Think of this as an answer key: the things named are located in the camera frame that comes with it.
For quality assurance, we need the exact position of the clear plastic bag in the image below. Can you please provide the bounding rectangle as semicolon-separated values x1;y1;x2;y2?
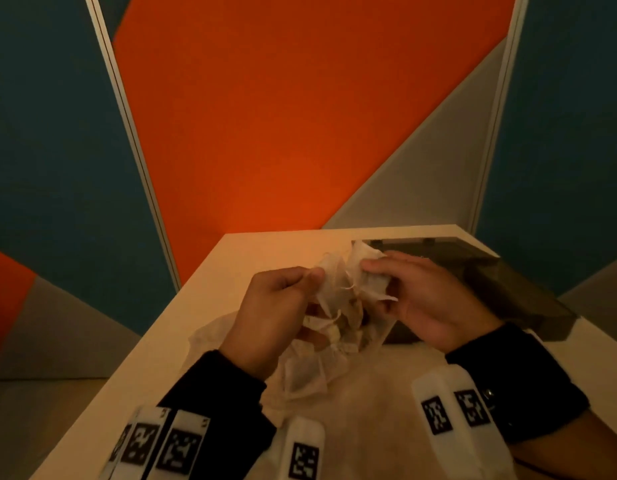
180;309;399;425

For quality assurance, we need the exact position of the dark compartment organizer box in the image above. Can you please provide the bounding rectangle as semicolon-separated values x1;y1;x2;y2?
351;237;579;345

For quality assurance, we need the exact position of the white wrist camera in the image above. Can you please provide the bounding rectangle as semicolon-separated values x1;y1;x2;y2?
411;364;517;480
276;416;326;480

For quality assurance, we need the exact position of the person's right hand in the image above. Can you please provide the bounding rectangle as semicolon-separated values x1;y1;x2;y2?
360;250;505;355

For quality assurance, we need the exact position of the person's right forearm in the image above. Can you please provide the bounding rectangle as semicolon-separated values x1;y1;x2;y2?
508;409;617;480

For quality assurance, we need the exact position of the person's left hand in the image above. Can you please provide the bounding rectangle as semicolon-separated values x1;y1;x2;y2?
218;266;327;381

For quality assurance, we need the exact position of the pile of paper tea bags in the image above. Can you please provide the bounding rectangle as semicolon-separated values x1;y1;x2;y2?
283;309;369;401

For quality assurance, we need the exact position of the black wrist strap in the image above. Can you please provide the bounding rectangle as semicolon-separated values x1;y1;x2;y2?
446;323;591;444
158;350;278;480

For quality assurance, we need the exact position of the white marker block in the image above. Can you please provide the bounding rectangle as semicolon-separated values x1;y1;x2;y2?
98;406;211;480

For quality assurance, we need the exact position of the black cable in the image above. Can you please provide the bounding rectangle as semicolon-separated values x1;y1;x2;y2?
513;457;555;480

